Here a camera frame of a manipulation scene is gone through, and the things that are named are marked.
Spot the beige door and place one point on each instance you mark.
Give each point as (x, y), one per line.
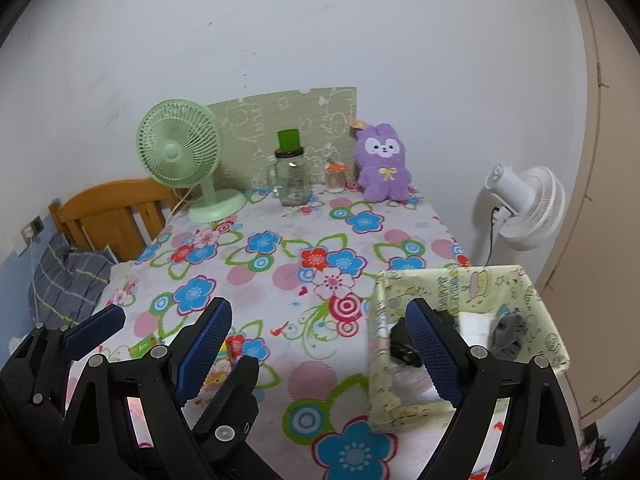
(600, 210)

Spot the floral tablecloth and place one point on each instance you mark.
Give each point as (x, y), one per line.
(300, 320)

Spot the yellow printed storage box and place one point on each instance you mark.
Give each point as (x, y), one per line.
(395, 405)

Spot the grey sock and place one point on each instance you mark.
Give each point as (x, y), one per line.
(507, 335)

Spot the green desk fan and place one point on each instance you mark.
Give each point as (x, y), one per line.
(172, 145)

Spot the wall socket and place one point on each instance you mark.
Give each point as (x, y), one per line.
(32, 227)

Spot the white standing fan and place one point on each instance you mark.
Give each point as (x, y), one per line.
(535, 205)

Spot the wooden headboard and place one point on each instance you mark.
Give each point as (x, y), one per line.
(100, 210)

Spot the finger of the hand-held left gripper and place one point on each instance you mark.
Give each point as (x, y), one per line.
(95, 331)
(230, 400)

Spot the small glass jar orange lid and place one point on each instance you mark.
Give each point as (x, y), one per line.
(335, 177)

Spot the glass mug with green lid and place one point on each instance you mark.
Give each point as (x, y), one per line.
(292, 180)

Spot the white liner paper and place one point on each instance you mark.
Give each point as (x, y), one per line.
(415, 385)

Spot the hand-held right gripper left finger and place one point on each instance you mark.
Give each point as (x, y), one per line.
(200, 355)

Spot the grey plaid bedding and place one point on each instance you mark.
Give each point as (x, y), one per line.
(65, 270)

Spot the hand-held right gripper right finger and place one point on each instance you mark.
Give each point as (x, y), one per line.
(430, 355)

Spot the purple plush bunny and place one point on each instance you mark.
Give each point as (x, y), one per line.
(382, 175)

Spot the cartoon printed packet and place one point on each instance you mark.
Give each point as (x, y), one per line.
(217, 377)

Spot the green printed board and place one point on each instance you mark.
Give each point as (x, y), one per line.
(250, 120)

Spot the black cloth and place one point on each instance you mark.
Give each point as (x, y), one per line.
(400, 345)

